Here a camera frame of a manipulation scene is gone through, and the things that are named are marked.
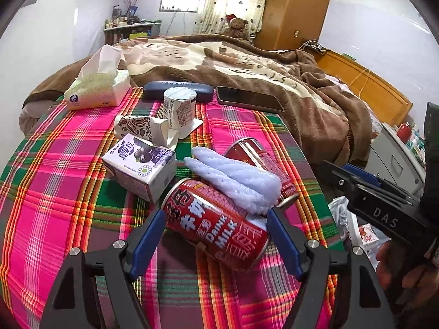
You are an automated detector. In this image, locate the red milk can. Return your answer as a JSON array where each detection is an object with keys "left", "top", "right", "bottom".
[
  {"left": 161, "top": 177, "right": 269, "bottom": 272},
  {"left": 225, "top": 137, "right": 299, "bottom": 211}
]

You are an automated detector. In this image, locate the patterned paper carton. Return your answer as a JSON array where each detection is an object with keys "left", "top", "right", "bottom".
[{"left": 114, "top": 115, "right": 179, "bottom": 150}]

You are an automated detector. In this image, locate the white yogurt cup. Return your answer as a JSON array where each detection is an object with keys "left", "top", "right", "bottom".
[{"left": 164, "top": 87, "right": 203, "bottom": 139}]

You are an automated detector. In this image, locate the white trash bin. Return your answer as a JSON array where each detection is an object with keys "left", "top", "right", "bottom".
[{"left": 328, "top": 196, "right": 390, "bottom": 267}]

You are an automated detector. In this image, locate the person's right hand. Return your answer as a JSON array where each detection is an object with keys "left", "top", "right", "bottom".
[{"left": 376, "top": 240, "right": 438, "bottom": 309}]

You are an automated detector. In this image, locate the red white carton in bin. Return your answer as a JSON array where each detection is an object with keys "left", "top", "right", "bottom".
[{"left": 359, "top": 223, "right": 379, "bottom": 246}]

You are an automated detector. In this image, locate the grey bedside drawer cabinet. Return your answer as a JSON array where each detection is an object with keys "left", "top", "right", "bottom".
[{"left": 365, "top": 123, "right": 426, "bottom": 197}]

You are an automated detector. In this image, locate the red mug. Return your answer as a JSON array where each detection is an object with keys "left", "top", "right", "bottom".
[{"left": 396, "top": 123, "right": 412, "bottom": 143}]

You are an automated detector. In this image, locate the white foam fruit net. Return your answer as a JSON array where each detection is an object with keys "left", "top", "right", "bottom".
[{"left": 184, "top": 146, "right": 281, "bottom": 215}]

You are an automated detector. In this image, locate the brown fleece blanket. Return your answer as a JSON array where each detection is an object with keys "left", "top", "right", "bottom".
[{"left": 18, "top": 33, "right": 373, "bottom": 167}]

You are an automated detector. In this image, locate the wooden headboard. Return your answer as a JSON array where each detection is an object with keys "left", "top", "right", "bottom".
[{"left": 309, "top": 48, "right": 413, "bottom": 126}]

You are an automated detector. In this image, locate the purple blueberry milk carton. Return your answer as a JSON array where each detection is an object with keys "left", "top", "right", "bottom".
[{"left": 101, "top": 134, "right": 176, "bottom": 203}]

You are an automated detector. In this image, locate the black smartphone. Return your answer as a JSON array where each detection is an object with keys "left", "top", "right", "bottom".
[{"left": 216, "top": 86, "right": 284, "bottom": 113}]

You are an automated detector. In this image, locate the dark blue glasses case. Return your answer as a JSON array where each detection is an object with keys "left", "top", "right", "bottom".
[{"left": 142, "top": 81, "right": 213, "bottom": 103}]

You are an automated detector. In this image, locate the tissue pack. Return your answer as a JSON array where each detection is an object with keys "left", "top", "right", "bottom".
[{"left": 64, "top": 45, "right": 130, "bottom": 110}]

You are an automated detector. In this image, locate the wooden wardrobe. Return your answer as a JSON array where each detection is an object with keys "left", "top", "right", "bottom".
[{"left": 254, "top": 0, "right": 330, "bottom": 50}]

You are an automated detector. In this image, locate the teddy bear with red hat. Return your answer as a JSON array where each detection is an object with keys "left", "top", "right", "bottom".
[{"left": 220, "top": 14, "right": 249, "bottom": 41}]

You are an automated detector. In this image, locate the patterned curtain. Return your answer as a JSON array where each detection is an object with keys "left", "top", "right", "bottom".
[{"left": 193, "top": 0, "right": 266, "bottom": 39}]

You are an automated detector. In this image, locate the black camera box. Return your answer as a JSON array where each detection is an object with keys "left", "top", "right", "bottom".
[{"left": 421, "top": 102, "right": 439, "bottom": 221}]

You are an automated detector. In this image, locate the cluttered wall shelf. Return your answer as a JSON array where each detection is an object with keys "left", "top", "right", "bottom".
[{"left": 103, "top": 5, "right": 162, "bottom": 45}]

